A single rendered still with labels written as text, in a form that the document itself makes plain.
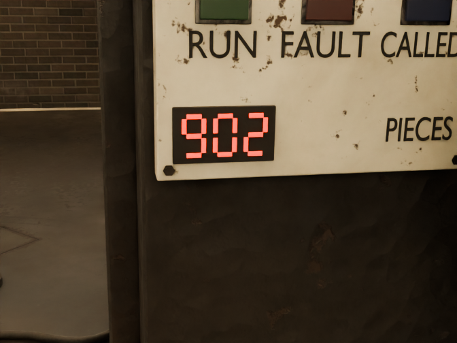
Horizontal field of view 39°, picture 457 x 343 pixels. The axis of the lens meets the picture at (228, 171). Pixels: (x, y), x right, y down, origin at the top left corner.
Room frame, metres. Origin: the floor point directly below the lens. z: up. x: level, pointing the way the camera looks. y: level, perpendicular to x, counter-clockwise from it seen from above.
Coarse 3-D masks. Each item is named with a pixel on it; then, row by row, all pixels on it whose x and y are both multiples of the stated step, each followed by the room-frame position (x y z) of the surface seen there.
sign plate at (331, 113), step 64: (192, 0) 0.48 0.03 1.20; (256, 0) 0.49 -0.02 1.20; (384, 0) 0.51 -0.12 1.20; (192, 64) 0.48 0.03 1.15; (256, 64) 0.49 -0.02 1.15; (320, 64) 0.50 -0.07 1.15; (384, 64) 0.51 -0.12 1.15; (448, 64) 0.52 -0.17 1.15; (192, 128) 0.47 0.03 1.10; (256, 128) 0.48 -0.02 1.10; (320, 128) 0.50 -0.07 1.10; (384, 128) 0.51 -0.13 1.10; (448, 128) 0.52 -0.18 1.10
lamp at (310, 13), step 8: (312, 0) 0.49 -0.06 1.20; (320, 0) 0.49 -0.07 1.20; (328, 0) 0.49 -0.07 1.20; (336, 0) 0.49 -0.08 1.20; (344, 0) 0.50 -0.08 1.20; (352, 0) 0.50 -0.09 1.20; (312, 8) 0.49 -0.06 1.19; (320, 8) 0.49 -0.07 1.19; (328, 8) 0.49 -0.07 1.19; (336, 8) 0.49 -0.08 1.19; (344, 8) 0.50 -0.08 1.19; (312, 16) 0.49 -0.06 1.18; (320, 16) 0.49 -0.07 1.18; (328, 16) 0.49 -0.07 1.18; (336, 16) 0.49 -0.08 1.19; (344, 16) 0.50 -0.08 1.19
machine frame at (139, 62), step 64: (128, 0) 0.57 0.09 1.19; (128, 64) 0.57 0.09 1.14; (128, 128) 0.57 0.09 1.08; (128, 192) 0.57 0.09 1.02; (192, 192) 0.50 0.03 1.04; (256, 192) 0.51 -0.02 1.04; (320, 192) 0.52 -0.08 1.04; (384, 192) 0.53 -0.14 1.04; (448, 192) 0.54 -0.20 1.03; (128, 256) 0.57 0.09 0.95; (192, 256) 0.50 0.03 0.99; (256, 256) 0.51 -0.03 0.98; (320, 256) 0.52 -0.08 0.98; (384, 256) 0.53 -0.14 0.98; (448, 256) 0.55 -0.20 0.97; (128, 320) 0.57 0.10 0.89; (192, 320) 0.50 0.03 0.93; (256, 320) 0.51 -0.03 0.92; (320, 320) 0.52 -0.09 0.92; (384, 320) 0.53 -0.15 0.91; (448, 320) 0.55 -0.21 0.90
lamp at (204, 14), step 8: (200, 0) 0.47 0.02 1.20; (208, 0) 0.47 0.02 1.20; (216, 0) 0.48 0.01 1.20; (224, 0) 0.48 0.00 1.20; (232, 0) 0.48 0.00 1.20; (240, 0) 0.48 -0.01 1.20; (248, 0) 0.48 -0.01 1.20; (200, 8) 0.47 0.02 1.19; (208, 8) 0.47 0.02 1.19; (216, 8) 0.48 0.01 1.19; (224, 8) 0.48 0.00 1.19; (232, 8) 0.48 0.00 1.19; (240, 8) 0.48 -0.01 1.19; (248, 8) 0.48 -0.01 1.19; (200, 16) 0.47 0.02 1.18; (208, 16) 0.47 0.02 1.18; (216, 16) 0.48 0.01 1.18; (224, 16) 0.48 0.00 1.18; (232, 16) 0.48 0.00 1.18; (240, 16) 0.48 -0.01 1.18
